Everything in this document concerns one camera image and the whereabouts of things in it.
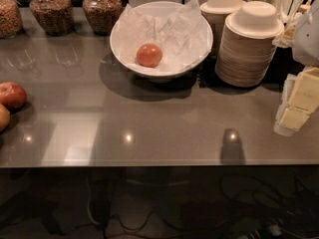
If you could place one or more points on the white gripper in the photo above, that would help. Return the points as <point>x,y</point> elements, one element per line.
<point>307,41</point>

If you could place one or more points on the orange-red apple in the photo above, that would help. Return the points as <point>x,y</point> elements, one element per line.
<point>149,55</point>

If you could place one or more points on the white ceramic bowl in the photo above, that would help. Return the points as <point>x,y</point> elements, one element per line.
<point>161,71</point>

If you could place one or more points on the red apple on table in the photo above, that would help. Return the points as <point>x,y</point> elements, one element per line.
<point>12,96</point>

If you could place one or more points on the yellow-green apple at edge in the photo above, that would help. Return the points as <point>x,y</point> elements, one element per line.
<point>4,117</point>

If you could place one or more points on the rear stack paper bowls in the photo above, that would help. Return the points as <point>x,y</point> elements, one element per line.
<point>215,12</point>

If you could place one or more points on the white paper liner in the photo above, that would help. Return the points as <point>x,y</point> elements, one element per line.
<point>172,34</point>

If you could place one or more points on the right glass jar of grains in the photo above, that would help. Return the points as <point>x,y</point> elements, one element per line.
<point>102,15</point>

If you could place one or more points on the glass jar of grains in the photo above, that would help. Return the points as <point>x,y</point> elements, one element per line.
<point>102,15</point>
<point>55,17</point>

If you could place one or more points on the middle glass jar of grains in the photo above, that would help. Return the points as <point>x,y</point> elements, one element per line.
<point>55,17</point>

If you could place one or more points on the left glass jar of cereal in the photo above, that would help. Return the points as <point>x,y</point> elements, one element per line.
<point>10,19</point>

